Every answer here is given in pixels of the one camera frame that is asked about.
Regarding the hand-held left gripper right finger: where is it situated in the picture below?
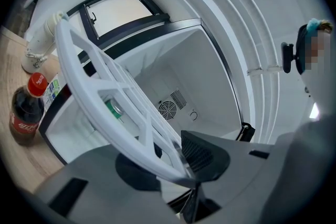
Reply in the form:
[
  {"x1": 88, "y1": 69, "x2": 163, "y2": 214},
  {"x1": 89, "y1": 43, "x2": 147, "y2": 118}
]
[{"x1": 180, "y1": 130, "x2": 275, "y2": 224}]

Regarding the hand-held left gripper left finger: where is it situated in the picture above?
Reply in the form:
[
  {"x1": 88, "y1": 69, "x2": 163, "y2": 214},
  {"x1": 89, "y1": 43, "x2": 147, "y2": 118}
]
[{"x1": 35, "y1": 144, "x2": 182, "y2": 224}]

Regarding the white fridge shelf rack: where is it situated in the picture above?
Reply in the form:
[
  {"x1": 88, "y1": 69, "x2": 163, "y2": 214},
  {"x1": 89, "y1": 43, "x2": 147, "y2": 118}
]
[{"x1": 54, "y1": 12, "x2": 201, "y2": 188}]

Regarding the round fan grille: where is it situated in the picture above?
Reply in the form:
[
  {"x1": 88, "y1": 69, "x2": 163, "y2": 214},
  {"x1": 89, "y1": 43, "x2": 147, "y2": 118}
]
[{"x1": 158, "y1": 100, "x2": 176, "y2": 121}]

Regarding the green soda can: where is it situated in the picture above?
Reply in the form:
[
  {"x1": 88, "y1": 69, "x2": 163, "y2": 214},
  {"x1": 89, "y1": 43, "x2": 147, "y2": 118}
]
[{"x1": 104, "y1": 99, "x2": 124, "y2": 120}]

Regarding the white ceiling pipe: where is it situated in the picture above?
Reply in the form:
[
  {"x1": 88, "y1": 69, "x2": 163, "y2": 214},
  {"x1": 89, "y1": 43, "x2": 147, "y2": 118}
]
[
  {"x1": 136, "y1": 0, "x2": 264, "y2": 144},
  {"x1": 157, "y1": 0, "x2": 272, "y2": 144},
  {"x1": 178, "y1": 0, "x2": 281, "y2": 144}
]

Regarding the light wooden table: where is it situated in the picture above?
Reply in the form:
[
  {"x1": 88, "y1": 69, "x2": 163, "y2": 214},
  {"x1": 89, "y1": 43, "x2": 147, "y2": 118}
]
[{"x1": 0, "y1": 26, "x2": 66, "y2": 192}]

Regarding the clear bottle with green label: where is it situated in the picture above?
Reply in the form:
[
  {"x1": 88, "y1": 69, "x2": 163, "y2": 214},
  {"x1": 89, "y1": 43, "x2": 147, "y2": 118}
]
[{"x1": 41, "y1": 73, "x2": 65, "y2": 115}]

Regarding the cola bottle with red cap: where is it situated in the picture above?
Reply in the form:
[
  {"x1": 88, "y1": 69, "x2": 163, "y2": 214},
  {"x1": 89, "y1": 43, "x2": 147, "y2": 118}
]
[{"x1": 9, "y1": 72, "x2": 50, "y2": 146}]

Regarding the ceiling strip light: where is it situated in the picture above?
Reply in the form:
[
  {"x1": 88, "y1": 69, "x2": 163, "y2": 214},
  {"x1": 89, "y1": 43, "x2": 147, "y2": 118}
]
[{"x1": 309, "y1": 102, "x2": 321, "y2": 120}]

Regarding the white thermos flask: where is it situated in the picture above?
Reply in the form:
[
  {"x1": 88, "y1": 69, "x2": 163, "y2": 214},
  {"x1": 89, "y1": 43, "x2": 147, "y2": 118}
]
[{"x1": 20, "y1": 10, "x2": 69, "y2": 74}]

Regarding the person's head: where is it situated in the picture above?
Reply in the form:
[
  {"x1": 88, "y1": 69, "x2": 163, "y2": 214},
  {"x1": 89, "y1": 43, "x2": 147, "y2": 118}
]
[{"x1": 296, "y1": 19, "x2": 334, "y2": 74}]

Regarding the teal hair cover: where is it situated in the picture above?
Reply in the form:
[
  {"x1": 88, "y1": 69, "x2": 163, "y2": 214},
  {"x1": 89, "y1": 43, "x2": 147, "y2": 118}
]
[{"x1": 306, "y1": 17, "x2": 321, "y2": 34}]

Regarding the white pipe bracket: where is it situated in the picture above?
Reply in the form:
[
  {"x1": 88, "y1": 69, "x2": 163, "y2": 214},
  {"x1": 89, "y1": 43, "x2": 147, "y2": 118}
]
[{"x1": 246, "y1": 63, "x2": 284, "y2": 76}]

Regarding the black head camera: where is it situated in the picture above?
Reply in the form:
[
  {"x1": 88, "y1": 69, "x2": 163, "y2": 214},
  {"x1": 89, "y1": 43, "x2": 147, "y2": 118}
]
[{"x1": 280, "y1": 25, "x2": 307, "y2": 74}]

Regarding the black framed window with handle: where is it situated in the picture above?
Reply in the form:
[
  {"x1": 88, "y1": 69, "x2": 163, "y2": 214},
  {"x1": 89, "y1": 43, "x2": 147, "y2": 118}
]
[{"x1": 67, "y1": 0, "x2": 170, "y2": 43}]

